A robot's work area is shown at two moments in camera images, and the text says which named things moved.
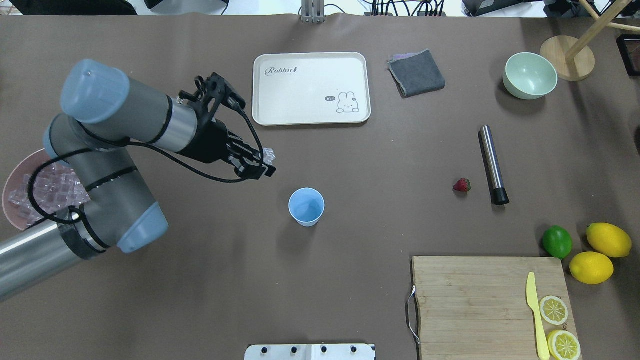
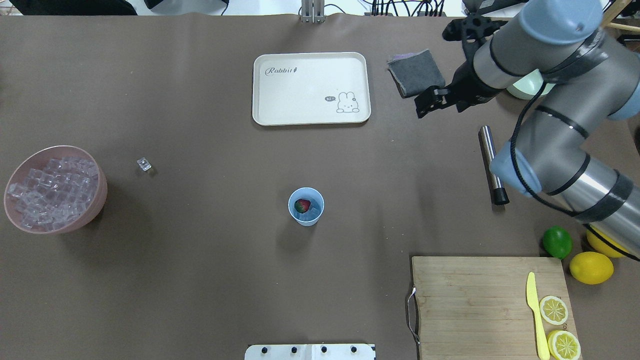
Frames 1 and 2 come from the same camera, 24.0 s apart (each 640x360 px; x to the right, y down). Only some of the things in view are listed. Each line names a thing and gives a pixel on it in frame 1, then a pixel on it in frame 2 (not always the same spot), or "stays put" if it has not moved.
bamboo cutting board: (477, 308) stays put
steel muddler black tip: (499, 196) stays put
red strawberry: (462, 185) → (302, 205)
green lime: (557, 241) stays put
